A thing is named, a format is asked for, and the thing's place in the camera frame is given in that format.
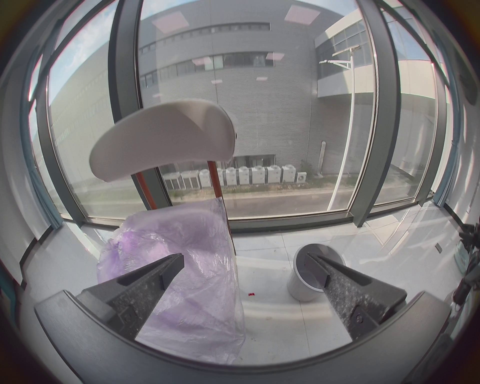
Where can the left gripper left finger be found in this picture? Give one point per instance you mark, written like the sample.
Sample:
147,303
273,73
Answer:
127,300

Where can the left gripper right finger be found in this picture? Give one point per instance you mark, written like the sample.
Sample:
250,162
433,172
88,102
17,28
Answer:
360,296

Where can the purple plastic bag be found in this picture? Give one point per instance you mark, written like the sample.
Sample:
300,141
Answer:
195,262

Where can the white trash bin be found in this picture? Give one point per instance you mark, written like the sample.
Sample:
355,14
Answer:
300,285

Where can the white cushioned wooden chair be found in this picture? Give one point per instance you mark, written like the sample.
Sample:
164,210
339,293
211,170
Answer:
161,138

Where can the window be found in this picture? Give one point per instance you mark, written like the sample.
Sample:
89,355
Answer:
262,93

